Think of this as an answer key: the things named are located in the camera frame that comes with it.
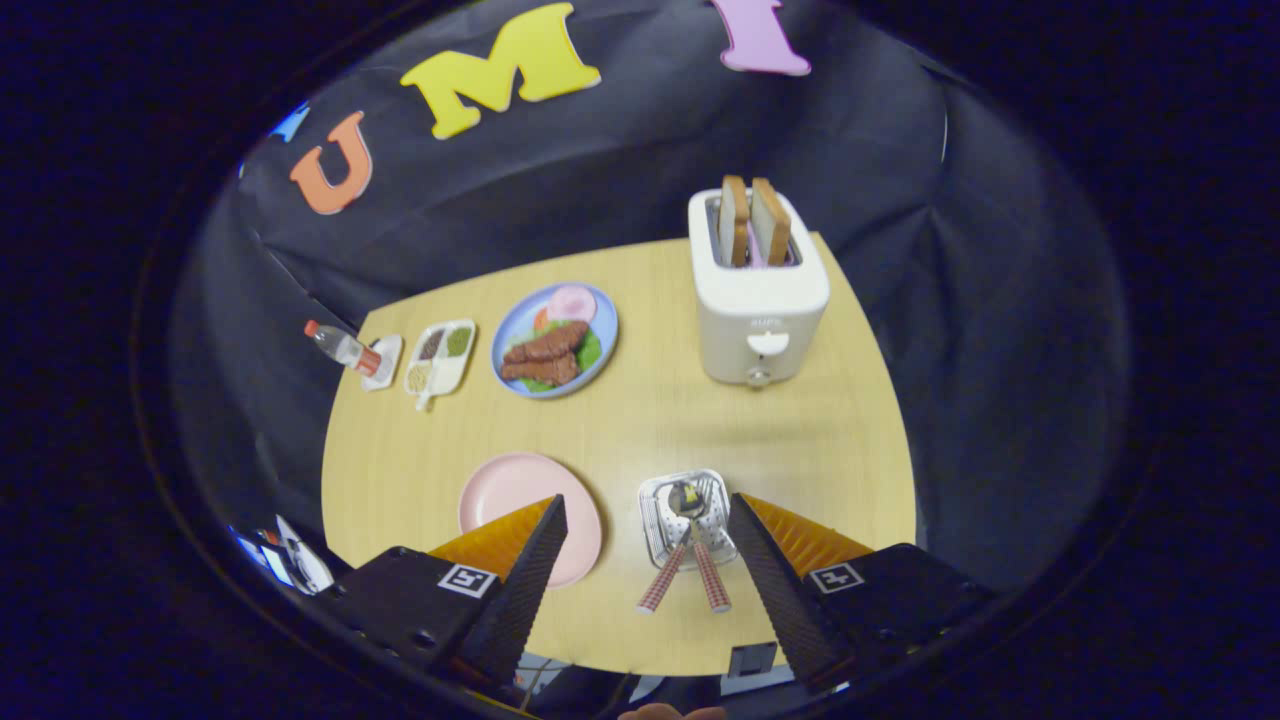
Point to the brown meat slice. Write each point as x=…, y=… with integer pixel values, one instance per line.
x=548, y=342
x=542, y=369

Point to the pink plate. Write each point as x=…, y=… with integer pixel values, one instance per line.
x=510, y=490

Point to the blue plate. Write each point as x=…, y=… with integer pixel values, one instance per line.
x=607, y=325

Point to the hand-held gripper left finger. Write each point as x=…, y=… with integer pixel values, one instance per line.
x=520, y=600

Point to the clear red-capped water bottle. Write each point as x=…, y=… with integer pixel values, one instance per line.
x=345, y=348

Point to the toast bread slice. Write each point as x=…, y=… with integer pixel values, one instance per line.
x=733, y=220
x=770, y=222

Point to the white divided dish with beans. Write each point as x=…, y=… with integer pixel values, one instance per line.
x=441, y=372

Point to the green lettuce leaf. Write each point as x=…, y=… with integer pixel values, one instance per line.
x=591, y=352

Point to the small white square coaster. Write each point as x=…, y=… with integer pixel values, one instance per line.
x=391, y=358

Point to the white toaster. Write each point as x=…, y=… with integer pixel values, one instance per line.
x=760, y=320

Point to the clear square perforated tray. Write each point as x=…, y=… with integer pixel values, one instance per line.
x=655, y=520

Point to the pink ham slice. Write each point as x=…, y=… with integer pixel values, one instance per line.
x=572, y=303

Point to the orange carrot slice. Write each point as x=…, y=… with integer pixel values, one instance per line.
x=541, y=318

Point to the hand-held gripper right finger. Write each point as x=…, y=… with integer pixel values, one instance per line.
x=785, y=600

